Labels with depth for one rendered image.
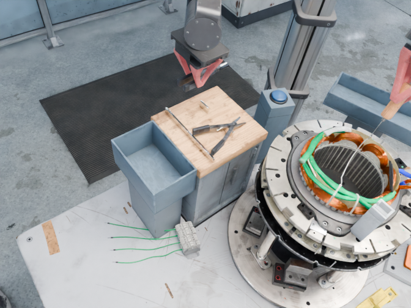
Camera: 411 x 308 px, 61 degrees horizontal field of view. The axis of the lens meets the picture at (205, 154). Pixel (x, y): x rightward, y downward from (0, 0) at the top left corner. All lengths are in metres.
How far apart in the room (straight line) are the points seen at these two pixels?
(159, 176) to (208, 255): 0.27
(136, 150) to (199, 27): 0.40
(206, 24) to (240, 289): 0.64
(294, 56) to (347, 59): 2.05
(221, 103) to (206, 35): 0.34
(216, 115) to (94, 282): 0.50
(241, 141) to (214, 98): 0.15
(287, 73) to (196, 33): 0.62
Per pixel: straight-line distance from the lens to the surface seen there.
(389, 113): 0.62
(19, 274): 1.87
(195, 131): 0.76
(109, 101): 2.37
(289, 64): 1.11
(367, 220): 0.66
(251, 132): 0.81
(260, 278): 0.93
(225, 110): 0.85
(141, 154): 0.85
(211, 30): 0.55
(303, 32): 1.05
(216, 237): 0.97
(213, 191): 0.88
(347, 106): 0.99
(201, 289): 0.92
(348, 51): 3.23
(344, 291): 0.99
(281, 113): 0.96
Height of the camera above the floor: 1.66
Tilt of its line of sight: 53 degrees down
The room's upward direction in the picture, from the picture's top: 9 degrees clockwise
